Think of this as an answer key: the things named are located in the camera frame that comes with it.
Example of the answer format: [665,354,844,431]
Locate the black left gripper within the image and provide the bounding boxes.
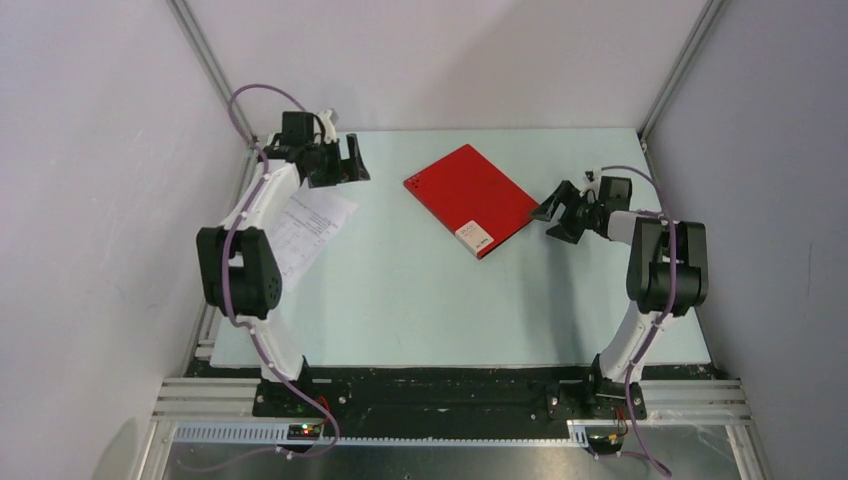
[306,134,369,189]

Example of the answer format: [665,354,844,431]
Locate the aluminium front frame rail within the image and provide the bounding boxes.
[135,365,769,479]

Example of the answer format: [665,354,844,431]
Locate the right controller board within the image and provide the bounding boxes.
[587,434,624,456]

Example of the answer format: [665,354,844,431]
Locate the white printed paper files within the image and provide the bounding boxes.
[268,187,358,292]

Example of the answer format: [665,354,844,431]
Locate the left aluminium corner post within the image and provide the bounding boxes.
[165,0,253,145]

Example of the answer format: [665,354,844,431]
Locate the white product label sticker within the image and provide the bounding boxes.
[454,220,495,259]

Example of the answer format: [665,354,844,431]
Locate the right aluminium corner post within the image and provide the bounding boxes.
[638,0,729,144]

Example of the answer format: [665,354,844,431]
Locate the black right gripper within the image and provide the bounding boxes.
[526,179,602,244]

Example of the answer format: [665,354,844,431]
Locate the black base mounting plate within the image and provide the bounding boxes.
[187,360,724,441]

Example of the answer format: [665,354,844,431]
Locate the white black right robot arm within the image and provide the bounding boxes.
[530,175,709,418]

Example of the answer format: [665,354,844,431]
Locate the left controller board with leds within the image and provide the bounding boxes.
[286,423,323,441]

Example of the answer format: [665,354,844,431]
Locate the red and black folder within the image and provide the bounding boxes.
[404,144,539,259]

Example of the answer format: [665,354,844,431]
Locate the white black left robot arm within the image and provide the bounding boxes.
[196,133,370,416]

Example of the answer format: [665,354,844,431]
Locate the aluminium corner post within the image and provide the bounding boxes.
[165,0,253,145]
[638,0,729,144]

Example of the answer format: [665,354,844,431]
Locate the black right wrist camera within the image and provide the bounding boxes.
[598,176,632,211]

